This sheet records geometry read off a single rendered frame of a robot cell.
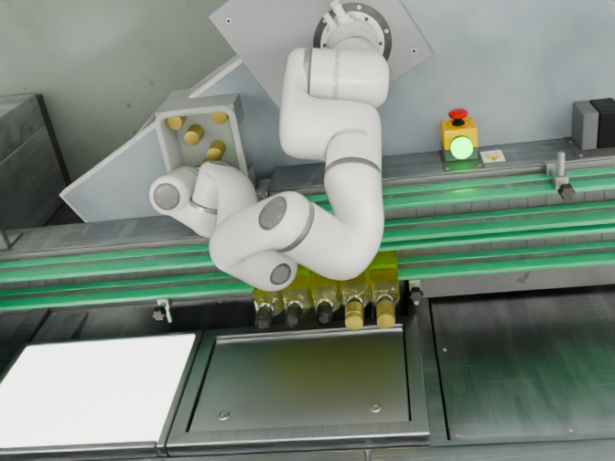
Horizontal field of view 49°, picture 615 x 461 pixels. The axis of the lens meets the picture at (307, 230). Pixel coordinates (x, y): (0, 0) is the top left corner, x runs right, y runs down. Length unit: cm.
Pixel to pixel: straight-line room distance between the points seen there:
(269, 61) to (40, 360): 82
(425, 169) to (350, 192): 50
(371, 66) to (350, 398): 60
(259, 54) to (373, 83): 38
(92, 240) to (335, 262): 81
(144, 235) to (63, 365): 33
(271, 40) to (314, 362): 65
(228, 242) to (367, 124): 27
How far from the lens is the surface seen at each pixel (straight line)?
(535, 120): 155
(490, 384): 136
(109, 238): 163
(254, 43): 141
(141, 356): 152
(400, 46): 141
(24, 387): 157
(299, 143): 103
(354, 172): 97
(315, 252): 94
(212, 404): 135
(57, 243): 168
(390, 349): 139
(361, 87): 110
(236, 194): 116
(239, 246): 96
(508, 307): 156
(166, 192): 126
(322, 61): 110
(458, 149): 143
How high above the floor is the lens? 217
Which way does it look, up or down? 61 degrees down
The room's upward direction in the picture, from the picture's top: 171 degrees counter-clockwise
